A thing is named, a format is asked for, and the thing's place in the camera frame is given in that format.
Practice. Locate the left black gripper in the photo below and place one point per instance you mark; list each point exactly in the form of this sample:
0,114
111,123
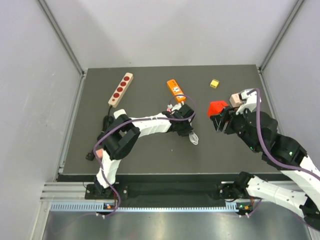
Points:
186,132

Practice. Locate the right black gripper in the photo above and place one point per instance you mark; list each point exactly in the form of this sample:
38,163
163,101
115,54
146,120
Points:
228,114

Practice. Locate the red plug adapter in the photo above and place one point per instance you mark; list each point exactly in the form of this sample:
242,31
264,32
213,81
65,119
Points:
216,107

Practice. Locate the orange power strip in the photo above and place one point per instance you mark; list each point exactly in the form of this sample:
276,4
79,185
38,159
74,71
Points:
176,91

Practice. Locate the yellow cube charger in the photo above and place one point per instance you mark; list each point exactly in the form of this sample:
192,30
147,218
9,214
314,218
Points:
214,83

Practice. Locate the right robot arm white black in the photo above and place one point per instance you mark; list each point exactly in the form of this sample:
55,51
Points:
259,131

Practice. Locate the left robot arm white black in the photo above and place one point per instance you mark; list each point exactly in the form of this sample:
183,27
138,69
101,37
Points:
119,138

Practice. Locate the salmon pink plug adapter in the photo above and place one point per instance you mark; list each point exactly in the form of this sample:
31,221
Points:
99,153

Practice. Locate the pink cube adapter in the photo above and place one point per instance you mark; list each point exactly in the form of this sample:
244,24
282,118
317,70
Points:
235,100

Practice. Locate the white usb charger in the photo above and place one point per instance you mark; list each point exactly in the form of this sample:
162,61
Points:
118,113

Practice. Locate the beige red power strip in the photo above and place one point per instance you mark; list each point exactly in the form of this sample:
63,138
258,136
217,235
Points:
120,90

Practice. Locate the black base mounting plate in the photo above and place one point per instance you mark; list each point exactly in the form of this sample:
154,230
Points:
132,190

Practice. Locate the grey slotted cable duct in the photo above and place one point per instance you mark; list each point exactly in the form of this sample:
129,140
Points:
103,207

